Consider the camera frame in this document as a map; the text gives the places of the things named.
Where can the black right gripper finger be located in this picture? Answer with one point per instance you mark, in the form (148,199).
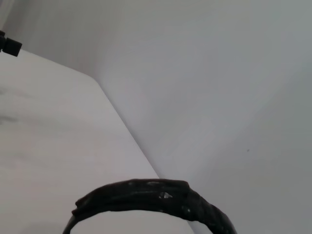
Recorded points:
(12,45)

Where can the black round teapot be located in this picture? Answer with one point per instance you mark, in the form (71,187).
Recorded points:
(136,195)

